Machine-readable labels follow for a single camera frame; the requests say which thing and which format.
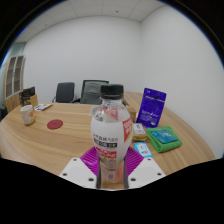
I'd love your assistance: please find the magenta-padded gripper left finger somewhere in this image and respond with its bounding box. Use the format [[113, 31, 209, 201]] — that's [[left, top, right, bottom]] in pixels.
[[59, 146, 101, 190]]

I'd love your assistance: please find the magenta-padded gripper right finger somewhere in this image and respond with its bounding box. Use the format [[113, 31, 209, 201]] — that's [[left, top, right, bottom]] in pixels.
[[123, 146, 167, 190]]

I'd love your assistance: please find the clear drink bottle black cap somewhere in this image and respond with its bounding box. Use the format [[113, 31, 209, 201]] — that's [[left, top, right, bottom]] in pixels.
[[90, 83, 134, 184]]

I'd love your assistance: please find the small blue white packet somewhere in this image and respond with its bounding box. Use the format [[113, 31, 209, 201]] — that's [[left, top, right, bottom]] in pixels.
[[133, 142, 153, 158]]

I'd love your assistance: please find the green cloth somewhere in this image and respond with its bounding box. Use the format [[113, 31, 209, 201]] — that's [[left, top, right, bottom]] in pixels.
[[145, 125, 183, 154]]

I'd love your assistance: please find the blue card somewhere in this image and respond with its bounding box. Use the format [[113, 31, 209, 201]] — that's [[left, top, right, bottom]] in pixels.
[[148, 129, 179, 144]]

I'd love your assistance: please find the small white labelled packet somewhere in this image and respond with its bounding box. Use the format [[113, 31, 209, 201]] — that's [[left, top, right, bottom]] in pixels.
[[133, 123, 149, 141]]

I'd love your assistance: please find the flat round red coaster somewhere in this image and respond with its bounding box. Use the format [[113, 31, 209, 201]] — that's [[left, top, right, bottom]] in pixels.
[[46, 119, 64, 130]]

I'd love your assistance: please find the orange cardboard box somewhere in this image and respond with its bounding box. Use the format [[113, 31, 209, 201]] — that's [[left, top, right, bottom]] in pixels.
[[128, 107, 138, 124]]

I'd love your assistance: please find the purple standing pouch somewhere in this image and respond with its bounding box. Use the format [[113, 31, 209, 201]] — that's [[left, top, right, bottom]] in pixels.
[[135, 87, 167, 128]]

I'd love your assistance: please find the white patterned mug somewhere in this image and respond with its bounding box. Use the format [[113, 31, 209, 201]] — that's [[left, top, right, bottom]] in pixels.
[[19, 104, 36, 126]]

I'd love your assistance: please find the black office chair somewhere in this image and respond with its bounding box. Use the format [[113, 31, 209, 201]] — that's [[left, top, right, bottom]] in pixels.
[[51, 82, 76, 104]]

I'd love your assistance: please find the dark brown box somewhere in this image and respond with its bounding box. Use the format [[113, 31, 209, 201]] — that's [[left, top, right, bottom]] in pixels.
[[18, 90, 25, 107]]

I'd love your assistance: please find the black box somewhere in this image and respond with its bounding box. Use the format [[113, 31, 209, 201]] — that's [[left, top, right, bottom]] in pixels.
[[21, 86, 36, 99]]

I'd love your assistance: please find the wooden glass-door cabinet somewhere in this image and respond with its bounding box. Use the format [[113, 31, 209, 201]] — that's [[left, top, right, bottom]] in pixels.
[[3, 54, 26, 113]]

